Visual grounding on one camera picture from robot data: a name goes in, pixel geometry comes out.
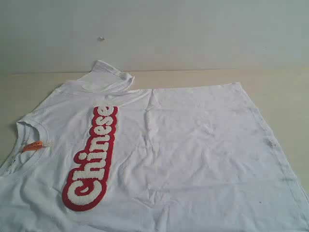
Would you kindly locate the orange neck label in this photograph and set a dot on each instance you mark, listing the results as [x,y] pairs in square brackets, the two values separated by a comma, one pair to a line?
[33,146]

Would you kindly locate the white t-shirt red lettering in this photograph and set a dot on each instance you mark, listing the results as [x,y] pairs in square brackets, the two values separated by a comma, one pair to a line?
[196,159]

